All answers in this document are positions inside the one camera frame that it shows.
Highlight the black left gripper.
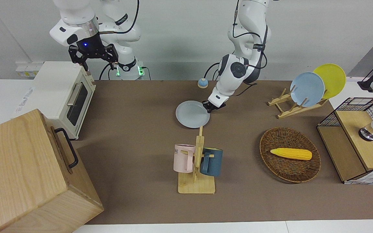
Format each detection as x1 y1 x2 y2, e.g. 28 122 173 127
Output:
202 101 226 113

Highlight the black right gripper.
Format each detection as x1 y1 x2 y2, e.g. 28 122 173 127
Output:
68 38 119 72

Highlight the gray round plate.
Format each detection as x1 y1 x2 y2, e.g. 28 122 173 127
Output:
175 100 210 128

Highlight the wooden plate rack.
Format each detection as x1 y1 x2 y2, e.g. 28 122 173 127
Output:
267 85 329 119

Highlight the light blue plate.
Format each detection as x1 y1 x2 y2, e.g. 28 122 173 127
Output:
290 72 325 107

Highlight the yellow plate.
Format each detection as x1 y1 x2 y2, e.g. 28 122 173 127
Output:
313 63 346 99

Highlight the white toaster oven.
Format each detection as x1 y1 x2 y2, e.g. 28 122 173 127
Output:
13 61 96 140

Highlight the dark blue mug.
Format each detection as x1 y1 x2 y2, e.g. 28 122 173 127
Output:
200 148 223 177

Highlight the pink mug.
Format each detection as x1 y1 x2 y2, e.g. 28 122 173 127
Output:
173 144 196 173

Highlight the brown table mat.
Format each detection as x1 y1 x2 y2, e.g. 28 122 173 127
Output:
73 80 373 225

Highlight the wooden mug stand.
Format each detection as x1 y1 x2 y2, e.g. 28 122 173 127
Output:
178 126 216 194

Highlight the yellow corn cob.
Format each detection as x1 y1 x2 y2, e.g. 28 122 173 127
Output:
270 148 313 161

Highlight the brown wicker basket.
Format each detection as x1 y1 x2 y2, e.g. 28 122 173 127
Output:
259 127 322 183

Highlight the wooden box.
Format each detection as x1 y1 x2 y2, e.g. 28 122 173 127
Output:
0 109 104 233

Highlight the black base cable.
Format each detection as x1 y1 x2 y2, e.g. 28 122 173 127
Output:
99 62 114 80
204 61 221 81

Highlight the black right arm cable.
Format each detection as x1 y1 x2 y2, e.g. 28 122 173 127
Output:
97 0 141 35

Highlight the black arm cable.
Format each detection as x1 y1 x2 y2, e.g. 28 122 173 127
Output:
97 0 141 35
232 0 268 97

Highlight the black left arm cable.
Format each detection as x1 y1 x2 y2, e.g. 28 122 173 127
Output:
232 0 268 97

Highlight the black box handle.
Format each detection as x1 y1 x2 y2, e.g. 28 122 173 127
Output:
54 128 79 169

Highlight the wire and wood shelf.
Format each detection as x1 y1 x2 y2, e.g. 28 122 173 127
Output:
317 97 373 185

